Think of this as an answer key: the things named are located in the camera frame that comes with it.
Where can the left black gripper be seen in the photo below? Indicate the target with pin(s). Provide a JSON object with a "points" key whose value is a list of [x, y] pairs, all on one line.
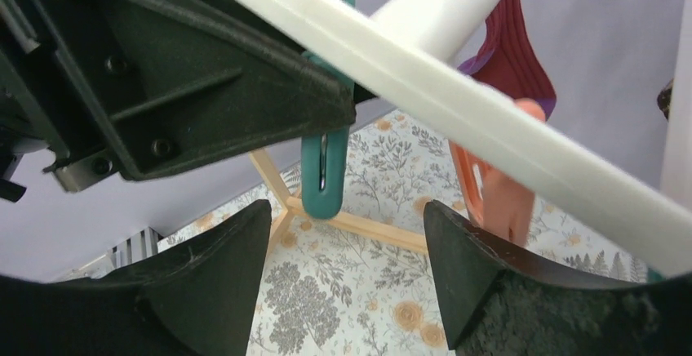
{"points": [[40, 108]]}

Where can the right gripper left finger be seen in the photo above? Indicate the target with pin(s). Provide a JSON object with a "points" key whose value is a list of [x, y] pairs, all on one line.
{"points": [[195, 298]]}

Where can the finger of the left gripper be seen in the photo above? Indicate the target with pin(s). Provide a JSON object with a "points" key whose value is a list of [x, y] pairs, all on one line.
{"points": [[174, 85]]}

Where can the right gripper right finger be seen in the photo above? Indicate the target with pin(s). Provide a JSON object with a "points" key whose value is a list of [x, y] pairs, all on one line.
{"points": [[496, 298]]}

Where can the white plastic clip hanger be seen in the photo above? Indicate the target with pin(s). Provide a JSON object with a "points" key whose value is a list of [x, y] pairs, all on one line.
{"points": [[481, 119]]}

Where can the floral table mat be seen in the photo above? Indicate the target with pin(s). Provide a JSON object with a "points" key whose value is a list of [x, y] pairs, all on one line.
{"points": [[360, 284]]}

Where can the maroon purple striped sock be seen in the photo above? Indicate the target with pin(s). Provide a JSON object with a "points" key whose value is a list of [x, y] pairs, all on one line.
{"points": [[506, 59]]}

